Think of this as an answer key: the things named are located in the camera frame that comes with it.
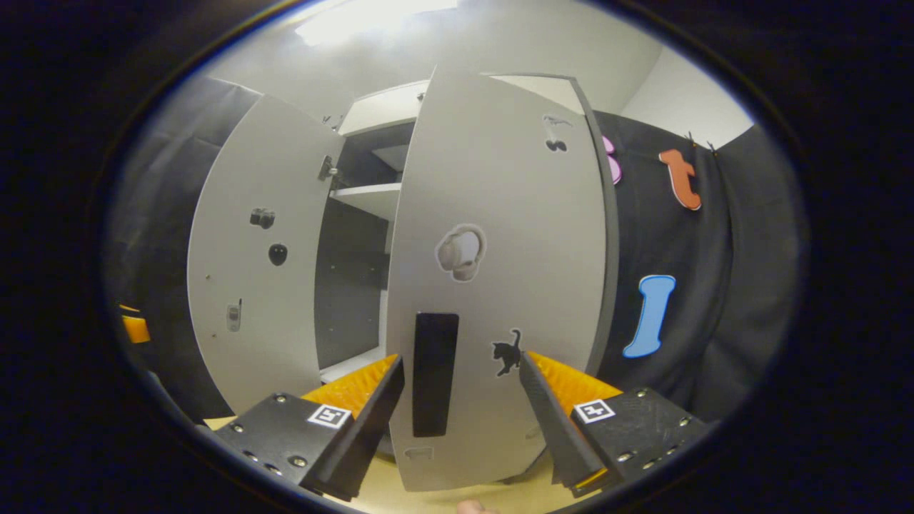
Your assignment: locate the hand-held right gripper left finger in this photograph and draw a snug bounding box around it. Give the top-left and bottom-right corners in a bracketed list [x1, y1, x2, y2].
[211, 354, 406, 503]

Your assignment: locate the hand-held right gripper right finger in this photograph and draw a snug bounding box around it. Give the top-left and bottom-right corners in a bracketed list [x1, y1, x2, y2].
[518, 351, 710, 499]

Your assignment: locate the grey cabinet door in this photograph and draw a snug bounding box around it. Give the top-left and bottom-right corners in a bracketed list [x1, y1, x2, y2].
[187, 94, 348, 416]
[386, 64, 609, 493]

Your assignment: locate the dark grey cabinet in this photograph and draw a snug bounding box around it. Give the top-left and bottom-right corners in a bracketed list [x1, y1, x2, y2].
[314, 71, 622, 400]

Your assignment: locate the white cabinet shelf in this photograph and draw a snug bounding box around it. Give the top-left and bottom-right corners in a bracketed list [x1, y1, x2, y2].
[330, 183, 402, 221]
[319, 348, 390, 384]

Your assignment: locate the ceiling light panel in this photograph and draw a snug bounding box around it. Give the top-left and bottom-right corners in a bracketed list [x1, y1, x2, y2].
[294, 0, 459, 47]

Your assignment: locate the black door handle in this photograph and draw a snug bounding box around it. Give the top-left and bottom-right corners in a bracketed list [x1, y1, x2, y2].
[412, 311, 461, 438]

